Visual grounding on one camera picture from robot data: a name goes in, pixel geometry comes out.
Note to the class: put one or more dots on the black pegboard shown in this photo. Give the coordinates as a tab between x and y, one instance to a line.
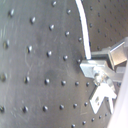
41	83

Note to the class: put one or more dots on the metal cable clip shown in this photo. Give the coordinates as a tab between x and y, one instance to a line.
101	69

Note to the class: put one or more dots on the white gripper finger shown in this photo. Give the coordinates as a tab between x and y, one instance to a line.
120	117

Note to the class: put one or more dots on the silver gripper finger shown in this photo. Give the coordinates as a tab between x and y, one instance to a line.
119	52

